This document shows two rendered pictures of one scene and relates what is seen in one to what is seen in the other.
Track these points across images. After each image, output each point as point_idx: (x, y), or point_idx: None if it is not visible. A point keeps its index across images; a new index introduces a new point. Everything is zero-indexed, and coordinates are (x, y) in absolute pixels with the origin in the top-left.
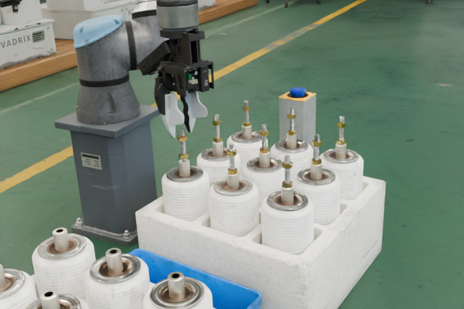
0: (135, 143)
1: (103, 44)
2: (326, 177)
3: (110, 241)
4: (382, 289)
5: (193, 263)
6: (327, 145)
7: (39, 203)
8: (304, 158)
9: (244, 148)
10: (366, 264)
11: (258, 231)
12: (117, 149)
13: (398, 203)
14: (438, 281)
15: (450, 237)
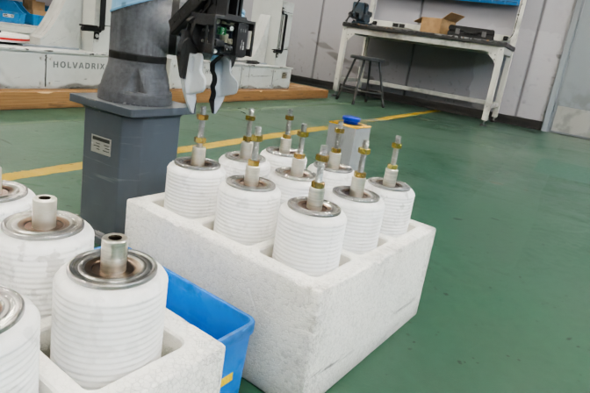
0: (156, 135)
1: (141, 10)
2: (369, 196)
3: None
4: (412, 356)
5: (182, 272)
6: None
7: None
8: (345, 181)
9: (278, 160)
10: (397, 324)
11: (270, 244)
12: (133, 135)
13: (441, 271)
14: (483, 360)
15: (499, 316)
